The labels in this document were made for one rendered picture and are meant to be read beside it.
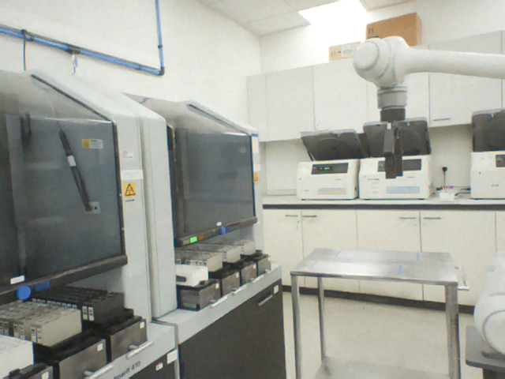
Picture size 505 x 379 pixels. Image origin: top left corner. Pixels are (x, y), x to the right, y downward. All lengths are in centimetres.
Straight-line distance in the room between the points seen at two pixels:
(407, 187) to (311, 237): 96
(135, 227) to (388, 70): 89
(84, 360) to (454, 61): 120
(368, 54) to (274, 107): 314
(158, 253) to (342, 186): 246
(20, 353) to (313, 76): 352
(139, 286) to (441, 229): 266
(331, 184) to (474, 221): 115
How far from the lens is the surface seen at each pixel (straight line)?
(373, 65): 115
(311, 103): 409
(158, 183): 146
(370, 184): 362
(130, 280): 139
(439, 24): 433
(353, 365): 217
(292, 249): 392
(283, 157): 455
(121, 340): 128
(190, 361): 156
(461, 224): 357
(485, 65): 124
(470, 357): 135
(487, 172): 353
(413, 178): 356
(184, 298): 158
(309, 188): 378
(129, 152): 137
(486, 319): 110
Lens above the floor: 125
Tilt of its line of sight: 3 degrees down
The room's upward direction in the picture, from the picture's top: 3 degrees counter-clockwise
